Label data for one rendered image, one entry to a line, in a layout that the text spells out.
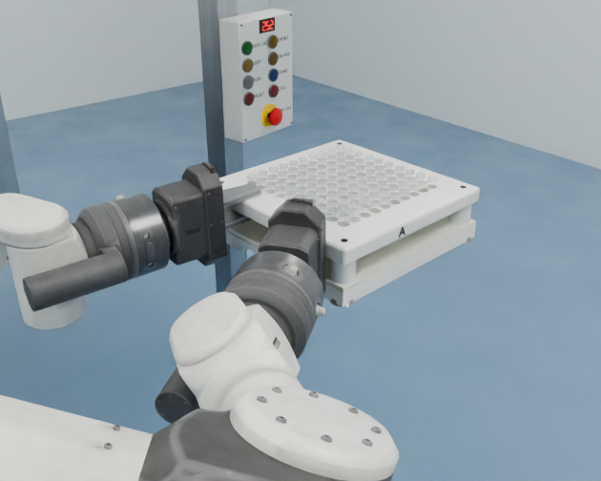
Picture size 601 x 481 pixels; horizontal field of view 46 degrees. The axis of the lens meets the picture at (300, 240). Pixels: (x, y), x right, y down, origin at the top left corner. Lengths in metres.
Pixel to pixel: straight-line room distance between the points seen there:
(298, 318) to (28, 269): 0.29
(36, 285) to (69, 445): 0.44
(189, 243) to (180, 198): 0.06
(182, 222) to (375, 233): 0.21
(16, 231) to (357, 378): 1.69
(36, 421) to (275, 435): 0.09
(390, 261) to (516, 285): 2.08
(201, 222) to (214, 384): 0.34
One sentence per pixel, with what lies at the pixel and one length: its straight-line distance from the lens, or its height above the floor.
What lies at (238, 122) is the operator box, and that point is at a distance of 1.57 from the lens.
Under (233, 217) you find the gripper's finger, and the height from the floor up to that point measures 1.06.
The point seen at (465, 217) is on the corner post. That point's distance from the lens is 0.90.
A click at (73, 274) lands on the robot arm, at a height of 1.08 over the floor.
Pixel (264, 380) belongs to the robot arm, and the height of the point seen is 1.13.
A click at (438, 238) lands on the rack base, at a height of 1.03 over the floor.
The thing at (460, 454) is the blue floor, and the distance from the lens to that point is 2.08.
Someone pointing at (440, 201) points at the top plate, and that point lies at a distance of 0.85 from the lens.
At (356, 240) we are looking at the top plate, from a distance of 0.75.
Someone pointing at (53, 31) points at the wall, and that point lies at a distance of 5.01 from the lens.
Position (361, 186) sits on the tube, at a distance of 0.87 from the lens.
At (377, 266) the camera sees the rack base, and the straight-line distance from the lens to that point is 0.79.
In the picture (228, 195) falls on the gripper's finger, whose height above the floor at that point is 1.09.
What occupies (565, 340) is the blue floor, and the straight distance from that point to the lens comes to 2.61.
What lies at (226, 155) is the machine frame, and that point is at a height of 0.85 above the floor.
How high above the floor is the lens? 1.43
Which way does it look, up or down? 28 degrees down
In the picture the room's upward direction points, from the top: straight up
